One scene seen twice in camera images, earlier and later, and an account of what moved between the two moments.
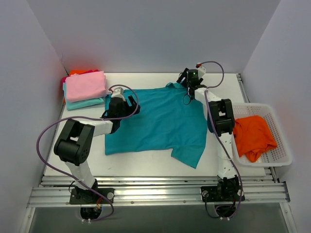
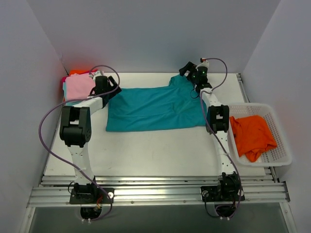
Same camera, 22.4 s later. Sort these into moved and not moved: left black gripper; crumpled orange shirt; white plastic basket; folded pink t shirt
Moved: left black gripper
Not moved: white plastic basket; crumpled orange shirt; folded pink t shirt
